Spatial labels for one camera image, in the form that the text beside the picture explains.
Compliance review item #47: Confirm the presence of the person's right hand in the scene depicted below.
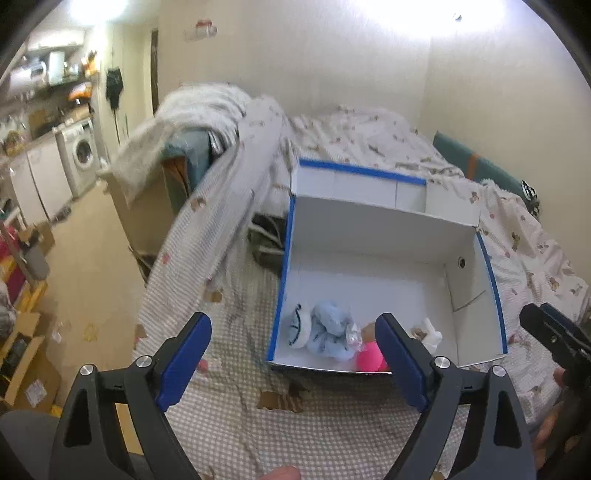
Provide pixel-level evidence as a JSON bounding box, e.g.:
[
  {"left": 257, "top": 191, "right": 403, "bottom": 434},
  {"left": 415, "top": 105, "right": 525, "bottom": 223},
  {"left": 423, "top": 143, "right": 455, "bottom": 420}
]
[{"left": 531, "top": 367, "right": 568, "bottom": 460}]

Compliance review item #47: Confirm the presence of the kitchen wall shelf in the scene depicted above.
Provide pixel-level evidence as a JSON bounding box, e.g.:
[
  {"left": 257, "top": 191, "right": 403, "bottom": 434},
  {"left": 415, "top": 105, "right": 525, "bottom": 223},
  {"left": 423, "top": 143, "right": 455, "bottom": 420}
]
[{"left": 9, "top": 41, "right": 101, "bottom": 101}]

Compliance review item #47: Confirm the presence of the person's left hand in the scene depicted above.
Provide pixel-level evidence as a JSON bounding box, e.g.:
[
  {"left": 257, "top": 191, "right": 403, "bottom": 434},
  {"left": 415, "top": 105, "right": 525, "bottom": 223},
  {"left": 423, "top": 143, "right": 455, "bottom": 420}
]
[{"left": 262, "top": 465, "right": 302, "bottom": 480}]

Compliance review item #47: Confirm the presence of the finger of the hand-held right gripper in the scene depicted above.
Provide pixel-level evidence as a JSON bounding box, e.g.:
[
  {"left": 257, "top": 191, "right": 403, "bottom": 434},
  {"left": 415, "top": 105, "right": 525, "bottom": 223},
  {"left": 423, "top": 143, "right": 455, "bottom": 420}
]
[
  {"left": 518, "top": 305, "right": 585, "bottom": 365},
  {"left": 539, "top": 302, "right": 591, "bottom": 347}
]

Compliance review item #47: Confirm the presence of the white blue striped sock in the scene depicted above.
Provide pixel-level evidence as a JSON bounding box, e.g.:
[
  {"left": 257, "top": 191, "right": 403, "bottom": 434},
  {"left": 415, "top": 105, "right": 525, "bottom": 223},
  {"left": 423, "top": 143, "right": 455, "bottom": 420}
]
[{"left": 283, "top": 303, "right": 315, "bottom": 350}]

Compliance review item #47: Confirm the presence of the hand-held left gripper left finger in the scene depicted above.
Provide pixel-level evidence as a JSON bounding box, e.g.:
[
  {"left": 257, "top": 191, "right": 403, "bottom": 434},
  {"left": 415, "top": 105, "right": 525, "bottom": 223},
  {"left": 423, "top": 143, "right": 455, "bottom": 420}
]
[{"left": 51, "top": 313, "right": 213, "bottom": 480}]

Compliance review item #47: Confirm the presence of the teal headboard cushion orange stripe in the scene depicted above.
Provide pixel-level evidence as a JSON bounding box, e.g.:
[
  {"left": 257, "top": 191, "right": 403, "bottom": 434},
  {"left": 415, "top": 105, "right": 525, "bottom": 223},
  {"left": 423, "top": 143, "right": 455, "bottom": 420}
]
[{"left": 431, "top": 130, "right": 528, "bottom": 198}]

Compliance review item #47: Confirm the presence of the open cardboard box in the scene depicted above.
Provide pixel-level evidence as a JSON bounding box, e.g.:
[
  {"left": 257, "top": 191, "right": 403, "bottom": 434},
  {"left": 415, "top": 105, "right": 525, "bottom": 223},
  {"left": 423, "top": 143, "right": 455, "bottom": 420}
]
[{"left": 0, "top": 311, "right": 64, "bottom": 415}]

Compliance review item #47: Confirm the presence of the grey bin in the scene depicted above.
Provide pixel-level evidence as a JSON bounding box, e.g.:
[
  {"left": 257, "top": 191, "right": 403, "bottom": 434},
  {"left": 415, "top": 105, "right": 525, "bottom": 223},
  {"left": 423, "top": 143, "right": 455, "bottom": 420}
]
[{"left": 18, "top": 240, "right": 51, "bottom": 283}]

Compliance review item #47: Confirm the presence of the dark green cloth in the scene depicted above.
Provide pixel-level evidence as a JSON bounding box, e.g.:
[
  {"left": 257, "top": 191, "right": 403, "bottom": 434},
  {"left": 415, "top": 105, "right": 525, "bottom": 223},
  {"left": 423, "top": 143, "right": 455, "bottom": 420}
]
[{"left": 247, "top": 215, "right": 290, "bottom": 278}]

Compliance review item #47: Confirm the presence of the small cardboard box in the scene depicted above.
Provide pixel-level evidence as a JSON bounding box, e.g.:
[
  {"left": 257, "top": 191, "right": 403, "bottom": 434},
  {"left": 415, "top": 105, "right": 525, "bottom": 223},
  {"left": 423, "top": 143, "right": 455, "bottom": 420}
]
[{"left": 28, "top": 110, "right": 62, "bottom": 138}]

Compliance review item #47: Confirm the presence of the teal folded cloth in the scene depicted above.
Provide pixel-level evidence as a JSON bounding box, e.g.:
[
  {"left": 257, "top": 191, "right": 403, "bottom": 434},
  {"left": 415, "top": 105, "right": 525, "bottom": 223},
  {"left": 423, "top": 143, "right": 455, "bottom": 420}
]
[{"left": 161, "top": 129, "right": 221, "bottom": 204}]

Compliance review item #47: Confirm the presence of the white kitchen cabinet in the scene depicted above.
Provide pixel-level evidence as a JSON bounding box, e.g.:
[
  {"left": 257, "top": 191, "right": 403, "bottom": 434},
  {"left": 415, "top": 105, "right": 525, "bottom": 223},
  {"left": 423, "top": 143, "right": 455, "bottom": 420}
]
[{"left": 0, "top": 134, "right": 71, "bottom": 228}]

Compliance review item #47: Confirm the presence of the white cardboard box blue tape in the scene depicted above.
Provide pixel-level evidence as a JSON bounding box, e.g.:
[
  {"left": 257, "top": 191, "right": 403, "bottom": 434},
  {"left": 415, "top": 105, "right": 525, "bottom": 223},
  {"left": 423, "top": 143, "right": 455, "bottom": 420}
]
[{"left": 265, "top": 158, "right": 509, "bottom": 376}]

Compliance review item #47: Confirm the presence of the black bag on wall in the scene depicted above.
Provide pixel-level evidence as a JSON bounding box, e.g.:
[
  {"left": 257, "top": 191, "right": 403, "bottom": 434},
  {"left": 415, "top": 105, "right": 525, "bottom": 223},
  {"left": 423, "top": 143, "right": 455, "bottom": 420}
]
[{"left": 105, "top": 67, "right": 125, "bottom": 110}]

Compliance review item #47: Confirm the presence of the pink ball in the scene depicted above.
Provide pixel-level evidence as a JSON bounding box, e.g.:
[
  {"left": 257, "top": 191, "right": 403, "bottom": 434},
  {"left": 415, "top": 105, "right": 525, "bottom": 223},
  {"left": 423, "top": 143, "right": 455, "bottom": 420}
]
[{"left": 356, "top": 344, "right": 389, "bottom": 373}]

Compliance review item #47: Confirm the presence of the dark door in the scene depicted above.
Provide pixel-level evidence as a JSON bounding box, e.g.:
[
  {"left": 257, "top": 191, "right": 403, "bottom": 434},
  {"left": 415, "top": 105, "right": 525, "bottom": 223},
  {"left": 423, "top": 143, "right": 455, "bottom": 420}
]
[{"left": 150, "top": 28, "right": 160, "bottom": 119}]

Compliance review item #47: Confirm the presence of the white soft toy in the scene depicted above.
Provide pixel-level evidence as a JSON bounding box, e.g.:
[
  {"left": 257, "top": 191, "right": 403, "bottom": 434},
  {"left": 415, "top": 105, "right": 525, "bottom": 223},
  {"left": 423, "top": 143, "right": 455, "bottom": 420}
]
[{"left": 418, "top": 318, "right": 443, "bottom": 354}]

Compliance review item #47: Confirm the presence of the black and white plush toy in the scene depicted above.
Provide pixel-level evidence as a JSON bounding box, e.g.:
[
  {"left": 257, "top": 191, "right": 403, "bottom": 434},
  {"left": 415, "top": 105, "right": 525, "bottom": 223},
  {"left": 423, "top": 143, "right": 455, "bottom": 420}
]
[{"left": 520, "top": 179, "right": 542, "bottom": 219}]

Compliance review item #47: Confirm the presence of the fluffy white blanket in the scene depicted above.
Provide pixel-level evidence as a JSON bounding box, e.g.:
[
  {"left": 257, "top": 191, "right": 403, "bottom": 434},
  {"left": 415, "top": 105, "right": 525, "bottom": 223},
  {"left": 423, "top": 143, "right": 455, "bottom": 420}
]
[{"left": 111, "top": 83, "right": 254, "bottom": 200}]

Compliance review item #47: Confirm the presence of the white washing machine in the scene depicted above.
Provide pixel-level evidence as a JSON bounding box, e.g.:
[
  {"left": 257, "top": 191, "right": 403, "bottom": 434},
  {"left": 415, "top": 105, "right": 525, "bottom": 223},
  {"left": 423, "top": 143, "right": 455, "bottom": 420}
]
[{"left": 59, "top": 117, "right": 101, "bottom": 200}]

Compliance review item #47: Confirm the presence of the brown wooden bed frame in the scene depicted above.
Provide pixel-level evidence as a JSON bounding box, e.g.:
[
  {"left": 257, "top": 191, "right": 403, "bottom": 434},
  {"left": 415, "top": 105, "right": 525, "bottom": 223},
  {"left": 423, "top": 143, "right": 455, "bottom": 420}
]
[{"left": 105, "top": 157, "right": 191, "bottom": 280}]

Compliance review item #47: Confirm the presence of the red white wall sticker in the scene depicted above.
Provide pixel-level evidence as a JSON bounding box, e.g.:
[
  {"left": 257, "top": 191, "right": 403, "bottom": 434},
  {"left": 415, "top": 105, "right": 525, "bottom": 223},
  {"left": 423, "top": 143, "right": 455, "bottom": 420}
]
[{"left": 182, "top": 19, "right": 219, "bottom": 43}]

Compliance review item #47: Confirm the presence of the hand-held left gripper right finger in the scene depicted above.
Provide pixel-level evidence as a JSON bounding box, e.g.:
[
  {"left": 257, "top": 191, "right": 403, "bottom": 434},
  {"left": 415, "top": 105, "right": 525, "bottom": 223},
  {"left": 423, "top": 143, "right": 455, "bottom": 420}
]
[{"left": 375, "top": 313, "right": 536, "bottom": 480}]

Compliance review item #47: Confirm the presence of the light blue plush toy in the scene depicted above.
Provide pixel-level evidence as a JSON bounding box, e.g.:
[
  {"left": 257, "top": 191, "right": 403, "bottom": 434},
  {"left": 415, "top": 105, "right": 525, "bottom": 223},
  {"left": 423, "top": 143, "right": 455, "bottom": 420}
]
[{"left": 307, "top": 301, "right": 358, "bottom": 362}]

